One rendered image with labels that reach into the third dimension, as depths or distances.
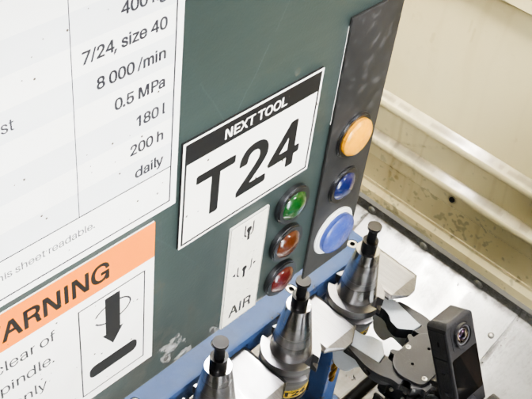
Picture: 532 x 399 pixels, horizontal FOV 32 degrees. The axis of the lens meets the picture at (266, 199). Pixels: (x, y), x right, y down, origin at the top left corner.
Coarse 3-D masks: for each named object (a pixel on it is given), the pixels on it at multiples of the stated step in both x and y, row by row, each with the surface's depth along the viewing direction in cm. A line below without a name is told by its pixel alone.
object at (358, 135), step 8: (360, 120) 53; (368, 120) 54; (352, 128) 53; (360, 128) 53; (368, 128) 54; (352, 136) 53; (360, 136) 53; (368, 136) 54; (344, 144) 53; (352, 144) 53; (360, 144) 54; (344, 152) 54; (352, 152) 54
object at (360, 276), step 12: (360, 252) 96; (348, 264) 98; (360, 264) 97; (372, 264) 97; (348, 276) 98; (360, 276) 97; (372, 276) 98; (336, 288) 101; (348, 288) 99; (360, 288) 98; (372, 288) 99; (348, 300) 100; (360, 300) 99; (372, 300) 100
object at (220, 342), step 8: (216, 336) 82; (224, 336) 82; (216, 344) 82; (224, 344) 82; (216, 352) 82; (224, 352) 82; (216, 360) 83; (224, 360) 83; (216, 368) 83; (224, 368) 83
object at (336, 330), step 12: (312, 300) 101; (324, 300) 102; (312, 312) 100; (324, 312) 100; (336, 312) 100; (312, 324) 99; (324, 324) 99; (336, 324) 99; (348, 324) 99; (324, 336) 98; (336, 336) 98; (348, 336) 98; (324, 348) 97; (336, 348) 97
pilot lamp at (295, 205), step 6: (300, 192) 53; (294, 198) 52; (300, 198) 53; (306, 198) 54; (288, 204) 52; (294, 204) 52; (300, 204) 53; (288, 210) 52; (294, 210) 53; (300, 210) 53; (288, 216) 53; (294, 216) 53
